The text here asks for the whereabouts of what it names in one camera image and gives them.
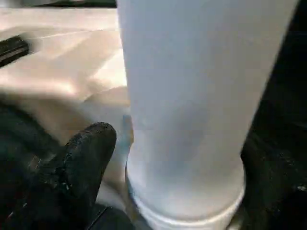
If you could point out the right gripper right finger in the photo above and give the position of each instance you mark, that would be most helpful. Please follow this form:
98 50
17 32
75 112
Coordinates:
271 191

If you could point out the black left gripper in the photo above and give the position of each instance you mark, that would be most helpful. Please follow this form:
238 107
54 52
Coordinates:
12 50

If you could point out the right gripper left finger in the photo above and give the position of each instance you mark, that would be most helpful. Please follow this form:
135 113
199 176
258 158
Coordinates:
79 172

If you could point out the white plastic table top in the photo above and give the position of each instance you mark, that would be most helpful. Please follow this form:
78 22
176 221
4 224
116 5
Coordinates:
60 72

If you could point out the white plastic table leg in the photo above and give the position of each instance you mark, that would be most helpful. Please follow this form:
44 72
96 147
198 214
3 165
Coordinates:
192 83

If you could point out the black shiny mat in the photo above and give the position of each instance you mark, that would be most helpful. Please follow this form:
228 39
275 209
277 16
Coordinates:
287 95

